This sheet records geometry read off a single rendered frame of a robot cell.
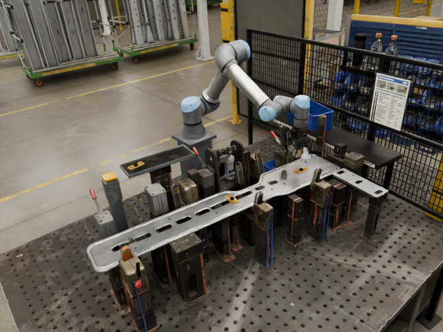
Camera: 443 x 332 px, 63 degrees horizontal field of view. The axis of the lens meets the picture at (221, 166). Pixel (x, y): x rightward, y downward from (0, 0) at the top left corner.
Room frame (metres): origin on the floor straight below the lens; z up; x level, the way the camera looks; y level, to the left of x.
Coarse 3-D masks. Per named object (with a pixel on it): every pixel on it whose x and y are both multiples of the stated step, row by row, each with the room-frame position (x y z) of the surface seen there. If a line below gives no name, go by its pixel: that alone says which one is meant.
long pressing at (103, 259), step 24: (288, 168) 1.77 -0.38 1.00; (312, 168) 1.75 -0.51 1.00; (336, 168) 1.73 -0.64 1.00; (240, 192) 1.55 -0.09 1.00; (264, 192) 1.54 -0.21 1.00; (288, 192) 1.53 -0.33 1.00; (168, 216) 1.39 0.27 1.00; (192, 216) 1.38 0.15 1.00; (216, 216) 1.37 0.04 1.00; (120, 240) 1.23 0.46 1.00; (144, 240) 1.22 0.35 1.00; (168, 240) 1.22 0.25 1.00; (96, 264) 1.10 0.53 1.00
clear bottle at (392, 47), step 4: (392, 36) 2.06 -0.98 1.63; (396, 36) 2.05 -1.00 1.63; (392, 40) 2.06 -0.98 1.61; (388, 44) 2.07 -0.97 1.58; (392, 44) 2.05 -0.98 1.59; (396, 44) 2.04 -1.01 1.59; (388, 48) 2.05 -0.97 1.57; (392, 48) 2.04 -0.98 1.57; (396, 48) 2.04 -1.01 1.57; (388, 52) 2.05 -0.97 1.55; (392, 52) 2.03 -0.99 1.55; (396, 52) 2.04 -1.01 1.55; (392, 64) 2.03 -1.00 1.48
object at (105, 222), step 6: (96, 216) 1.34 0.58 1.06; (102, 216) 1.34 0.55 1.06; (108, 216) 1.34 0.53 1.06; (96, 222) 1.32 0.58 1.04; (102, 222) 1.29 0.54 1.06; (108, 222) 1.30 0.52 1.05; (102, 228) 1.28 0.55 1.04; (108, 228) 1.29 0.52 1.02; (114, 228) 1.31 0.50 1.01; (102, 234) 1.28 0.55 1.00; (108, 234) 1.29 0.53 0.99; (114, 234) 1.31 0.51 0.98
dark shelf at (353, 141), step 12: (276, 120) 2.41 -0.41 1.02; (288, 120) 2.38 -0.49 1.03; (336, 132) 2.13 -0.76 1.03; (348, 132) 2.12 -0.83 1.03; (324, 144) 2.02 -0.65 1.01; (348, 144) 1.95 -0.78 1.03; (360, 144) 1.94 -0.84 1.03; (372, 144) 1.93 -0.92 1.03; (372, 156) 1.79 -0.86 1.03; (384, 156) 1.78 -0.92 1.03; (396, 156) 1.77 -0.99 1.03
